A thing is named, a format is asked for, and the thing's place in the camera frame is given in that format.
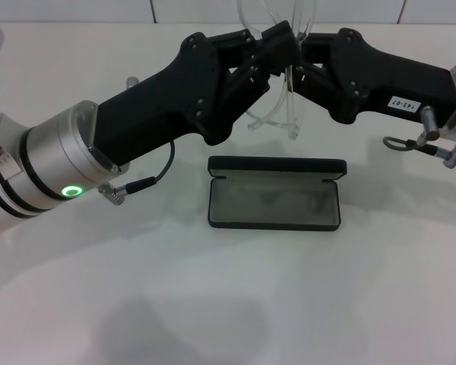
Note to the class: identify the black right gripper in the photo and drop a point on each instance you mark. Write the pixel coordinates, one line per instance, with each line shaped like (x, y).
(395, 83)

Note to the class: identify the clear white-framed glasses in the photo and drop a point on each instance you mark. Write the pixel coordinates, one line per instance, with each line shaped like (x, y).
(293, 121)

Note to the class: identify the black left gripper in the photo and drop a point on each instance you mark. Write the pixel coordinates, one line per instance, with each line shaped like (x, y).
(156, 106)

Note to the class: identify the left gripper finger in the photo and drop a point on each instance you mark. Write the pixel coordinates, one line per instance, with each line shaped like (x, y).
(287, 61)
(279, 38)

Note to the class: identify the black glasses case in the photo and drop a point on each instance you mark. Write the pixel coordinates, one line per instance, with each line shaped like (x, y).
(273, 205)

